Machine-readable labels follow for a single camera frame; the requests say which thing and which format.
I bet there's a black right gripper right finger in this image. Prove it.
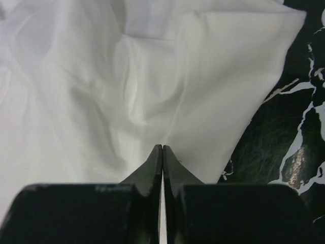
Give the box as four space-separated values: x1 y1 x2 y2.
162 146 315 243

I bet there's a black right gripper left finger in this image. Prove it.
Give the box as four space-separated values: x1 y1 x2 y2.
1 145 163 243

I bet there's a white daisy print t-shirt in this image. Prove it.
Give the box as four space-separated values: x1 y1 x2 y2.
1 1 306 215

